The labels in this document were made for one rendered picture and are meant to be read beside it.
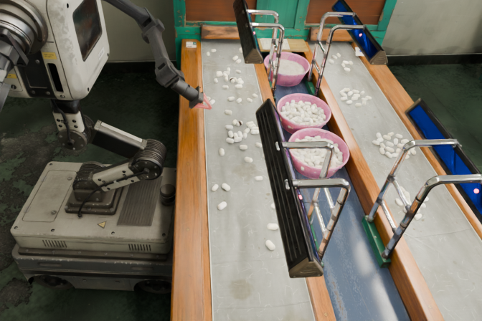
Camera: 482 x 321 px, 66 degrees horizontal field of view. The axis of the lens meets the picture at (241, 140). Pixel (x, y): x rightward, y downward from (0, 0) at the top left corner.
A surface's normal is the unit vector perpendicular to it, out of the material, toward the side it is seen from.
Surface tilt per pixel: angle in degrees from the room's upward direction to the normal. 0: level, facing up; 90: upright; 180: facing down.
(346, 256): 0
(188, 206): 0
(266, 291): 0
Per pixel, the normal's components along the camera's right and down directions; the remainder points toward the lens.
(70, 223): 0.07, -0.75
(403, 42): 0.17, 0.64
